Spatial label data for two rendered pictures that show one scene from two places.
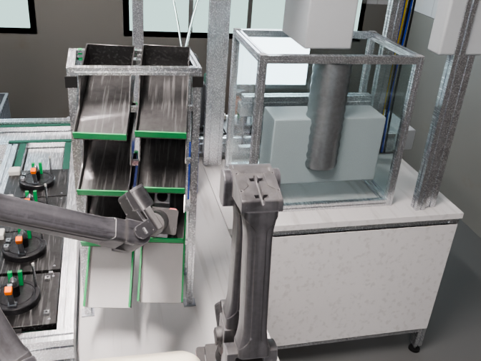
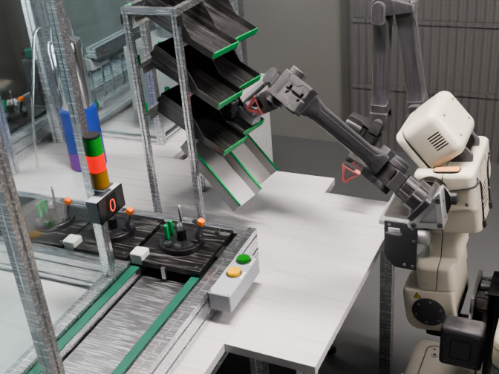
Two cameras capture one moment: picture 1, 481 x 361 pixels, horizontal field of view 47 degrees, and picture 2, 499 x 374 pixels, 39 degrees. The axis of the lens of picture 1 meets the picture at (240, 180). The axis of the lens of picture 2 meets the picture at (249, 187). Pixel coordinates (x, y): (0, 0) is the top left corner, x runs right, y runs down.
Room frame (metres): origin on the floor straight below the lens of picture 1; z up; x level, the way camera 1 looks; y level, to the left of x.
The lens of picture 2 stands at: (-0.14, 1.89, 2.14)
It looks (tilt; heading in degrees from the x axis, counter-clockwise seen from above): 28 degrees down; 311
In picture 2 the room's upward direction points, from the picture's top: 5 degrees counter-clockwise
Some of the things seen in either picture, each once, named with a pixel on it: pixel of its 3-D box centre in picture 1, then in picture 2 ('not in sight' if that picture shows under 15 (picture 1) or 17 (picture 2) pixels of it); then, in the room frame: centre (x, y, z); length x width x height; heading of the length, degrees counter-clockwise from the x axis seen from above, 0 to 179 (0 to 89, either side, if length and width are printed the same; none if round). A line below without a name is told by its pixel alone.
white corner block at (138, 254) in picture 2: not in sight; (139, 255); (1.33, 0.75, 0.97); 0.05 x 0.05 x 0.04; 16
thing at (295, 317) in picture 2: not in sight; (263, 256); (1.12, 0.41, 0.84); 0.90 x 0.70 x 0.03; 104
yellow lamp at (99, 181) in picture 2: not in sight; (99, 177); (1.32, 0.85, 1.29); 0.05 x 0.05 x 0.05
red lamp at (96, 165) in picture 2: not in sight; (96, 161); (1.32, 0.85, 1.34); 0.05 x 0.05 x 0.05
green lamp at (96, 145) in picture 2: not in sight; (93, 145); (1.32, 0.85, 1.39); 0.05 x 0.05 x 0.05
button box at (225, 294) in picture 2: not in sight; (235, 281); (1.03, 0.66, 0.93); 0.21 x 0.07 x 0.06; 106
